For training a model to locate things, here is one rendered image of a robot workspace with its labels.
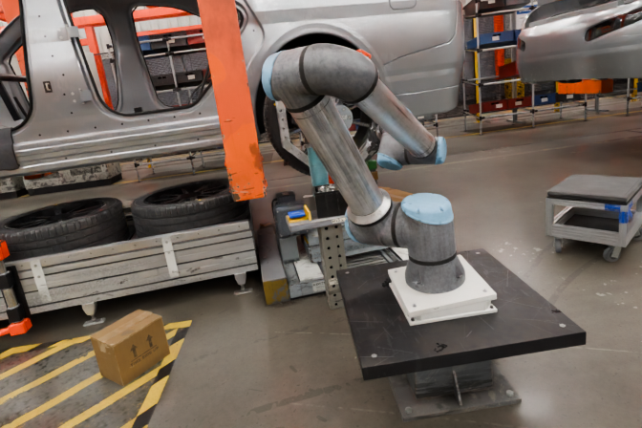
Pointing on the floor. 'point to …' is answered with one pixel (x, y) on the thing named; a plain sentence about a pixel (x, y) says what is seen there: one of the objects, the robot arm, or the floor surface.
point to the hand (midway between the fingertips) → (372, 154)
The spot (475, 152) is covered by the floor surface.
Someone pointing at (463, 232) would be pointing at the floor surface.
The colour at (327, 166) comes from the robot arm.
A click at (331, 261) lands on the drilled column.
